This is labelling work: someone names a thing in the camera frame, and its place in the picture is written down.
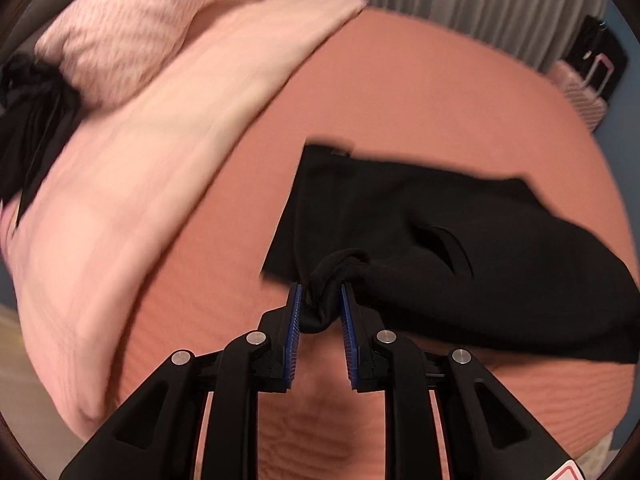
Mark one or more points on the light pink blanket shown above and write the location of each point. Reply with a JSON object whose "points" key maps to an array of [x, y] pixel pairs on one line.
{"points": [[127, 180]]}

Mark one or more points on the orange quilted bedspread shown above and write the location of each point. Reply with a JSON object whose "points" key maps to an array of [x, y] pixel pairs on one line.
{"points": [[384, 85]]}

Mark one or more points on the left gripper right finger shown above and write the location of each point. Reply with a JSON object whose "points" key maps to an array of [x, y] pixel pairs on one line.
{"points": [[445, 416]]}

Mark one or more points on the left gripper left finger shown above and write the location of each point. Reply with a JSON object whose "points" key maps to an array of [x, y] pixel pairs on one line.
{"points": [[197, 415]]}

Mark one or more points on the pink dotted pillow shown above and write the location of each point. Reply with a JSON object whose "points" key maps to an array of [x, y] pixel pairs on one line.
{"points": [[109, 50]]}

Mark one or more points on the black clothing pile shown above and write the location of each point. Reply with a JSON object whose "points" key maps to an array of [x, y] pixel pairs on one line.
{"points": [[40, 113]]}

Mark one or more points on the black pants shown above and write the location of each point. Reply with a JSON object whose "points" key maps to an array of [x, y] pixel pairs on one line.
{"points": [[451, 258]]}

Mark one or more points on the pink suitcase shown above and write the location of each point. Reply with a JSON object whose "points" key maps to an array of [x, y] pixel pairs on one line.
{"points": [[586, 101]]}

